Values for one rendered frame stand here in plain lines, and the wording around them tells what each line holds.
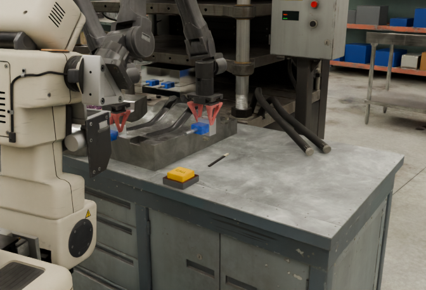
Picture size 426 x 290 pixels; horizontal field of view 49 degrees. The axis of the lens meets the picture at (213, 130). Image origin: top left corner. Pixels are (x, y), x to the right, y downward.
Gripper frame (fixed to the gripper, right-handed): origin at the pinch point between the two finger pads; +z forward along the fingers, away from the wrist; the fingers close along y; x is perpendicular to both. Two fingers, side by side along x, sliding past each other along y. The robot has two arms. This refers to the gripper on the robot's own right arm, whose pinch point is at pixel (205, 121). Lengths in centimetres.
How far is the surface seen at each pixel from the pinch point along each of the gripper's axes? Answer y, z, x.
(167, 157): 10.1, 12.3, 7.6
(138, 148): 16.8, 8.6, 14.1
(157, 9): 78, -31, -67
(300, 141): -20.1, 11.6, -30.6
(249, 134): 5.3, 15.0, -37.7
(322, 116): 18, 34, -147
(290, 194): -33.7, 15.5, 4.5
